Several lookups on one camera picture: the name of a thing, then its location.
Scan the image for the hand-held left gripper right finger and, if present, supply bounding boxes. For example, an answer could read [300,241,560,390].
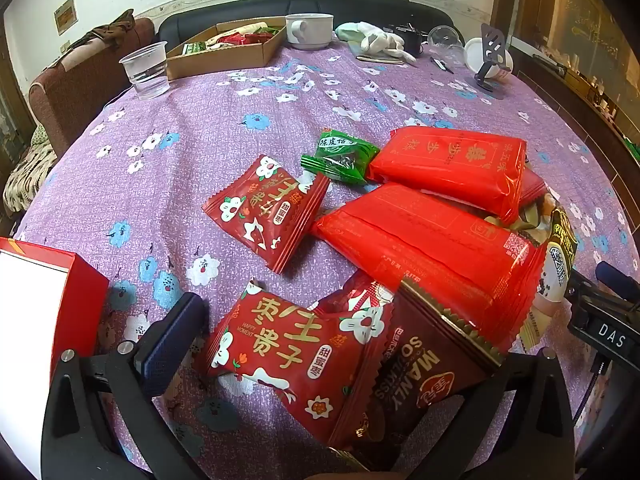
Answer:
[400,349,577,480]

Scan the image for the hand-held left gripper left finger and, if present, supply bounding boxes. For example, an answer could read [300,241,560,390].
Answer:
[41,291,221,480]

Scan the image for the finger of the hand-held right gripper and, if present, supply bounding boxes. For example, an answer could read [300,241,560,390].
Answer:
[595,260,640,307]
[565,269,603,311]

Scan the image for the beige and green snack packet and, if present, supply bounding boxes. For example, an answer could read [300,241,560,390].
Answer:
[515,194,579,353]

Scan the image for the red gift box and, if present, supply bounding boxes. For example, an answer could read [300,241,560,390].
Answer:
[0,237,109,377]

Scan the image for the brown snack packet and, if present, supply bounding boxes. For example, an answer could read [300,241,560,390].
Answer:
[349,280,505,463]

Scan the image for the red floral snack packet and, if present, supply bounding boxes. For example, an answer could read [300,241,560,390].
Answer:
[192,280,397,450]
[202,155,331,274]
[319,271,397,317]

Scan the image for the pile of snacks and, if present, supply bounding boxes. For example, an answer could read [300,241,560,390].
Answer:
[182,20,282,57]

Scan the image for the small red snack packet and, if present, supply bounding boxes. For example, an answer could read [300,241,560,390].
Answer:
[519,167,549,207]

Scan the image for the large red snack packet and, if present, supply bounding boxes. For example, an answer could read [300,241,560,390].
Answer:
[310,182,547,361]
[365,126,529,227]

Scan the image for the purple floral tablecloth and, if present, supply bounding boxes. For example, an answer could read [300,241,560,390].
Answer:
[12,42,634,480]

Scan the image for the patterned blanket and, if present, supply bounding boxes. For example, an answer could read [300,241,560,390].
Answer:
[2,125,59,214]

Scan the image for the wooden cabinet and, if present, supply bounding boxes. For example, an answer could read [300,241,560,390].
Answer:
[492,0,640,161]

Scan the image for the green candy packet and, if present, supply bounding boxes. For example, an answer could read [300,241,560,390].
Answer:
[301,131,381,186]

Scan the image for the white bowl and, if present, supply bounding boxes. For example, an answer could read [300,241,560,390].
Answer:
[463,37,514,81]

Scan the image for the grey phone stand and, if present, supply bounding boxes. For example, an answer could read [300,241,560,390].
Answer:
[474,23,517,94]

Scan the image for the brown armchair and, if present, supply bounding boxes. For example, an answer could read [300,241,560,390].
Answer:
[29,17,156,147]

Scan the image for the clear plastic cup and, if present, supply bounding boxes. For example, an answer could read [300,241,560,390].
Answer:
[119,41,171,100]

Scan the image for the cardboard box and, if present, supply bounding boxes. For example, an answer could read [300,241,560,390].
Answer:
[165,16,289,81]

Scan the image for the notebook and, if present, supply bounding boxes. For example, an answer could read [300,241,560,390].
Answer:
[356,51,406,66]

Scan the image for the dark clothes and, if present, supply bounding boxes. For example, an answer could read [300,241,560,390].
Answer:
[74,9,136,52]

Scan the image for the black sofa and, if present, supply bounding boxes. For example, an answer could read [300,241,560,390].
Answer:
[157,0,454,47]

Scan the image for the white mug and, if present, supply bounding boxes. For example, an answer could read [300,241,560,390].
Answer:
[285,12,335,51]

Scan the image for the small wall sticker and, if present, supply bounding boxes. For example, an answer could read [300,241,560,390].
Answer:
[53,0,76,36]

